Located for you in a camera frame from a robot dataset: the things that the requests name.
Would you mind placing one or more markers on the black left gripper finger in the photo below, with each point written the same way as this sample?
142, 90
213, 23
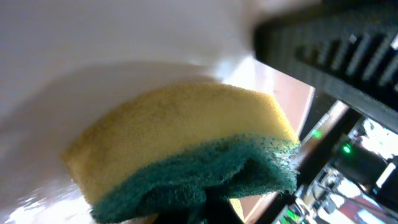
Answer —
211, 209

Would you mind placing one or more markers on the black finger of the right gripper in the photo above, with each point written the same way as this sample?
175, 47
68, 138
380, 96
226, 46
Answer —
347, 49

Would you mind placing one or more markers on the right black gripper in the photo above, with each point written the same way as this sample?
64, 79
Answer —
340, 181

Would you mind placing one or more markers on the green and yellow sponge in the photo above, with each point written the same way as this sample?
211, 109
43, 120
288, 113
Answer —
168, 145

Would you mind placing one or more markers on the white plate being scrubbed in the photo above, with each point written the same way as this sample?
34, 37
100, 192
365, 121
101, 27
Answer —
64, 63

